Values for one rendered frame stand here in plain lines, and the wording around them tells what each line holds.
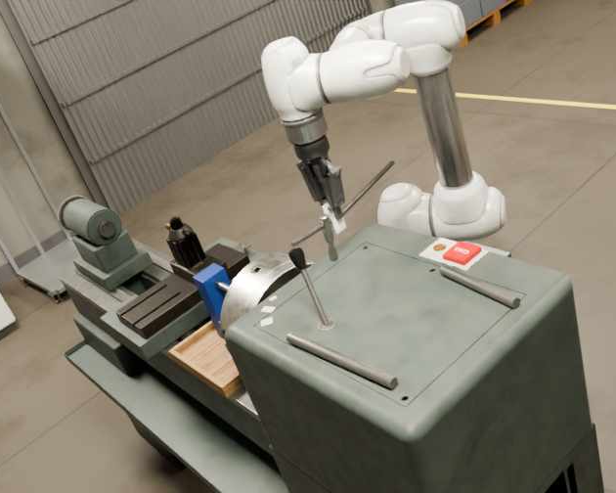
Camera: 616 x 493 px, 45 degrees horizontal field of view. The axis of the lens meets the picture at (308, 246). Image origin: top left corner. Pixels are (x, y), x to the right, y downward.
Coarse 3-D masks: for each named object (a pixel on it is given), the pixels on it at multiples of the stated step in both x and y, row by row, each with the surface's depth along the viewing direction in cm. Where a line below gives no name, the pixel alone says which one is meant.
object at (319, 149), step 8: (296, 144) 157; (312, 144) 155; (320, 144) 156; (328, 144) 158; (296, 152) 158; (304, 152) 156; (312, 152) 156; (320, 152) 156; (328, 152) 158; (304, 160) 163; (312, 160) 160; (320, 160) 158; (312, 168) 162; (320, 168) 160
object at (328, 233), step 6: (324, 216) 166; (324, 222) 166; (324, 228) 166; (330, 228) 167; (324, 234) 167; (330, 234) 167; (330, 240) 168; (330, 246) 169; (330, 252) 170; (336, 252) 170; (330, 258) 171; (336, 258) 171
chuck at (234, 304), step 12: (276, 252) 189; (252, 264) 184; (264, 264) 182; (276, 264) 181; (240, 276) 183; (252, 276) 180; (264, 276) 178; (240, 288) 180; (252, 288) 177; (228, 300) 182; (240, 300) 178; (228, 312) 181; (240, 312) 177; (228, 324) 181
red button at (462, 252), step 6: (456, 246) 159; (462, 246) 158; (468, 246) 158; (474, 246) 157; (480, 246) 156; (450, 252) 158; (456, 252) 157; (462, 252) 156; (468, 252) 156; (474, 252) 155; (444, 258) 158; (450, 258) 157; (456, 258) 155; (462, 258) 155; (468, 258) 155; (462, 264) 154
